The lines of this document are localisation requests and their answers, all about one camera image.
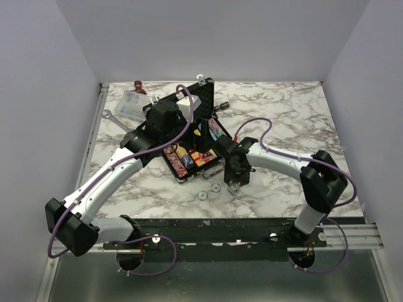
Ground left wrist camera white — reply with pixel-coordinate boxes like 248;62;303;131
176;95;202;119

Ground triangular all-in button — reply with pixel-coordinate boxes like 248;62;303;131
201;150;216;161

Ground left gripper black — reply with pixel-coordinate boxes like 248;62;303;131
162;112;217;154

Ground silver wrench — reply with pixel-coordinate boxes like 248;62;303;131
101;109;132;133

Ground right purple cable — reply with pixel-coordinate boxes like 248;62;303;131
234;118;358;274

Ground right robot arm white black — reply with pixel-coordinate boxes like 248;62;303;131
215;135;348;247

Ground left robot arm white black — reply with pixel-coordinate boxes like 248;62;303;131
45;99;214;257

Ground clear plastic organizer box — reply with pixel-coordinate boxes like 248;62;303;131
115;91;151;122

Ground aluminium extrusion frame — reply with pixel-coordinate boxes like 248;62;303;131
34;83;110;302

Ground red playing card deck box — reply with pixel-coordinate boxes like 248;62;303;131
190;149;217;167

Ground green yellow blue chip stack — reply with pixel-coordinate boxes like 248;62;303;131
174;144;195;169

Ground black cylindrical socket tool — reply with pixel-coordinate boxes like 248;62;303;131
213;101;230;112

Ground black poker set case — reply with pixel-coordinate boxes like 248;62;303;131
162;74;229;183

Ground purple green grey chip stack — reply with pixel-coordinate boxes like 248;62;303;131
208;118;225;141

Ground purple cable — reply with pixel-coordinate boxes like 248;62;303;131
47;84;195;277
234;118;358;274

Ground red white chip stack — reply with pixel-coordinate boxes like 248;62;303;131
164;147;188;178

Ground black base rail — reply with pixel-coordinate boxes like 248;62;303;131
103;218;327;262

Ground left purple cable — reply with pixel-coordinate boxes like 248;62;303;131
47;84;195;277

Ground white blue poker chip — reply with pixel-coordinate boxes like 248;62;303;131
197;191;208;201
210;183;222;193
227;182;240;196

